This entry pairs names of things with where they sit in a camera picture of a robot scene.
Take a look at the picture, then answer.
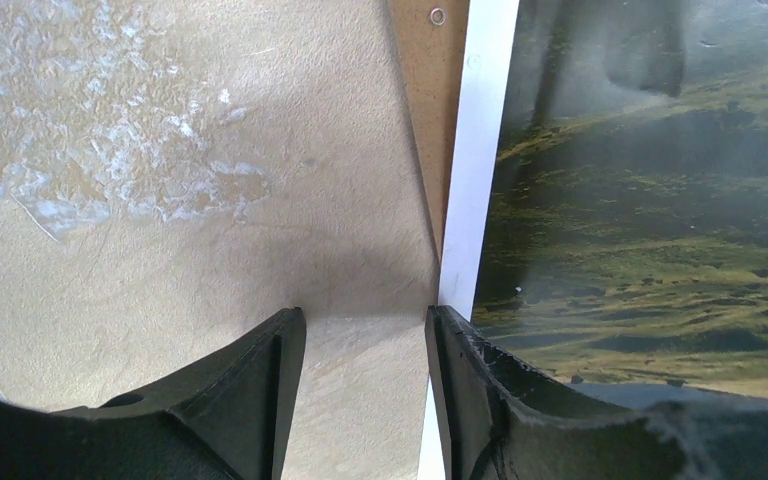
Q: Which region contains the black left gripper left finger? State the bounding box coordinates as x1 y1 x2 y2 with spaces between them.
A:
0 308 306 479

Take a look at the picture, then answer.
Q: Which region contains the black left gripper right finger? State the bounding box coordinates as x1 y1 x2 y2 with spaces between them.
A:
425 306 768 479

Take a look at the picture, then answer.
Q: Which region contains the grey landscape photo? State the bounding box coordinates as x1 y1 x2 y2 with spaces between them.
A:
417 1 768 479

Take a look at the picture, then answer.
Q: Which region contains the brown frame backing board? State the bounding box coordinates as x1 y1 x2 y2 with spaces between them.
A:
388 0 470 256

